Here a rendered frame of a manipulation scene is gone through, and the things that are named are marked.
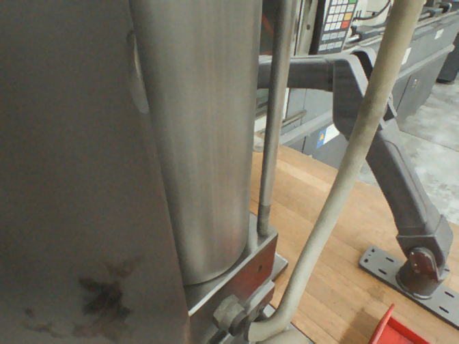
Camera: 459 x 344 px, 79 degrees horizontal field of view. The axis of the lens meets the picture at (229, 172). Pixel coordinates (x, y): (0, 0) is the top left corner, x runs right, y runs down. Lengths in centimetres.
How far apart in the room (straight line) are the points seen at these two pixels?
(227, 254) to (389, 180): 41
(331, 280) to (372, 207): 27
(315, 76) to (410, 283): 42
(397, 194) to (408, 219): 5
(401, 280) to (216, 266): 54
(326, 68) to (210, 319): 42
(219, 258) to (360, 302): 50
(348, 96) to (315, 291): 37
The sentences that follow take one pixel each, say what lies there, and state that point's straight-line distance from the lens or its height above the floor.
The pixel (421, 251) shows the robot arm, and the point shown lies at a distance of 57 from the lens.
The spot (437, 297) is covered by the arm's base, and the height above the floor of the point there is 91.
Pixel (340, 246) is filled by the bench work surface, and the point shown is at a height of 90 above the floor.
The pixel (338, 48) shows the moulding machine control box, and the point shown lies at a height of 112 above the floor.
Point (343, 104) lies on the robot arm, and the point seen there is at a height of 124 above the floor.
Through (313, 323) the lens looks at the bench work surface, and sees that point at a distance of 59.
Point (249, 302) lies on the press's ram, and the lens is 27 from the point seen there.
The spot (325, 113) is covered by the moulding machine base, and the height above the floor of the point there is 71.
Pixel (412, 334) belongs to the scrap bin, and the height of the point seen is 92.
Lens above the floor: 142
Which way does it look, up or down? 38 degrees down
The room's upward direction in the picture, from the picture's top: straight up
